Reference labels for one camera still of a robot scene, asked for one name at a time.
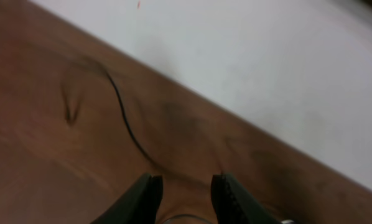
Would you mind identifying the long thin black cable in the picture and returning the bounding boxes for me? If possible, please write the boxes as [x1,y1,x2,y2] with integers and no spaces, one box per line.
[80,57,212,224]

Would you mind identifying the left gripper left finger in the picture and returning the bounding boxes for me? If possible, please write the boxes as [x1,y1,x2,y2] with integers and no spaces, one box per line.
[91,173,163,224]

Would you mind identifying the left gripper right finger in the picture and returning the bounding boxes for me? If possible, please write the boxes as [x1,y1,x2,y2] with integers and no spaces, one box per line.
[211,174,281,224]

